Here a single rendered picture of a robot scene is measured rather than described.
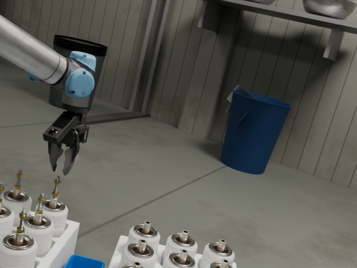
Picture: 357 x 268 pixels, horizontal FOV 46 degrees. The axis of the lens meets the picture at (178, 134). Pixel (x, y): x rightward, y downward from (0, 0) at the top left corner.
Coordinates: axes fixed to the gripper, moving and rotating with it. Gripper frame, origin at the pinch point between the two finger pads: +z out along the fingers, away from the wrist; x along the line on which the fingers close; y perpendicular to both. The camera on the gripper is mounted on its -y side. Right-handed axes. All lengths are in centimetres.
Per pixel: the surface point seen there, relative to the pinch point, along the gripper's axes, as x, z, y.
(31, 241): -7.7, 12.1, -20.3
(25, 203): 7.1, 12.8, -3.3
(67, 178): 39, 37, 77
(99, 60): 106, -8, 216
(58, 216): -4.0, 13.4, -2.0
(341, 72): -82, -47, 247
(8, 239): -3.2, 12.0, -23.5
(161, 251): -34.0, 19.4, 12.0
